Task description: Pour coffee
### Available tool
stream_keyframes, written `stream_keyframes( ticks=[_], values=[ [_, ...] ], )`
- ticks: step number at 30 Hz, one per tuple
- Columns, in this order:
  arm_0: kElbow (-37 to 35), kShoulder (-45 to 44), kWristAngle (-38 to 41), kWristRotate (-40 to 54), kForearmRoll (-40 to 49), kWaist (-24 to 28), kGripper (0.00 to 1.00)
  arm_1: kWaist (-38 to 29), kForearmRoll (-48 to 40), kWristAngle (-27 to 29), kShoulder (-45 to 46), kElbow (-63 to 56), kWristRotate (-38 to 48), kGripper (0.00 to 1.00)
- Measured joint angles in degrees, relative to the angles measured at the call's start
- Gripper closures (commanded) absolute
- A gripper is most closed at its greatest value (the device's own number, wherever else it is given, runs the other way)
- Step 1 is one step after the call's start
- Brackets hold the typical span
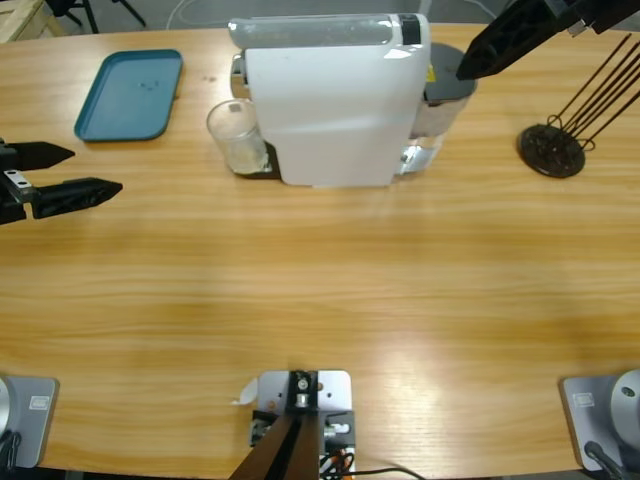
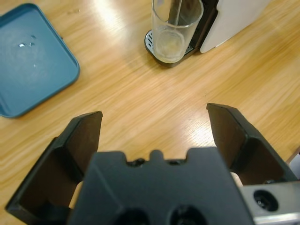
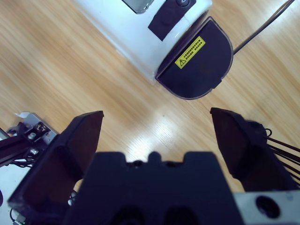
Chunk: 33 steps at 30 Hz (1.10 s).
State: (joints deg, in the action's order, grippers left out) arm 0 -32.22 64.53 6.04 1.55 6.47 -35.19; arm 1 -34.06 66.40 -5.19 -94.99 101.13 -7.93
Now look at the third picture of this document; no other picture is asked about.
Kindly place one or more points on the white coffee machine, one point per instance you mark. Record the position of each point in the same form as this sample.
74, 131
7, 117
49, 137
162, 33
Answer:
131, 35

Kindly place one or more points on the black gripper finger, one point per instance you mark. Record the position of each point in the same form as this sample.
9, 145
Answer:
239, 154
58, 164

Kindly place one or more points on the black capsule holder with rods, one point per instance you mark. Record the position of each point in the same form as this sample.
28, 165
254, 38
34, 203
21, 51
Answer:
259, 131

